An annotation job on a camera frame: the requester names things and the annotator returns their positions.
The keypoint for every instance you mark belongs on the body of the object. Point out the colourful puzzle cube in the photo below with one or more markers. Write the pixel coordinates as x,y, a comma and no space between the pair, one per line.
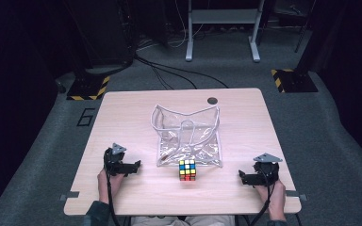
187,170

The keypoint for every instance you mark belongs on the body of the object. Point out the person's beige pants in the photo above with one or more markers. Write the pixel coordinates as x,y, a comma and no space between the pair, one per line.
182,221

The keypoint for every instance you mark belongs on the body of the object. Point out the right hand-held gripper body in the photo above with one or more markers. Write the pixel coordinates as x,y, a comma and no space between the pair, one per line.
267,172

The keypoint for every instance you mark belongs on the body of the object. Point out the person's right hand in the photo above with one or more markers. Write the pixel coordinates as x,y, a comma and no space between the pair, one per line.
278,194

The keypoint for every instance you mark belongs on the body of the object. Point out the black yellow striped base plate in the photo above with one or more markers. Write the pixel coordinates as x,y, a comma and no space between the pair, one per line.
88,89
293,81

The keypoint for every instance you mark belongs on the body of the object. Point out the person's left hand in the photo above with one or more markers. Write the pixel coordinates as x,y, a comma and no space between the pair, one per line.
103,185

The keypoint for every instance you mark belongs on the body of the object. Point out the clear plastic bag white trim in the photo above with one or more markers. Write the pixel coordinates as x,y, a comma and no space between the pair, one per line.
187,138

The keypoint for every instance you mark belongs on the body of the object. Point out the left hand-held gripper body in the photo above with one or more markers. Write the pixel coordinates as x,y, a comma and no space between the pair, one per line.
114,163

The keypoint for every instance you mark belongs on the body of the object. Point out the grey metal table bracket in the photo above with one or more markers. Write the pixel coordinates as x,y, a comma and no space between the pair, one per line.
295,194
69,195

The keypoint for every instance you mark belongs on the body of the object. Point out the white metal desk frame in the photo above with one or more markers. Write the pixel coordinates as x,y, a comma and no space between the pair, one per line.
223,15

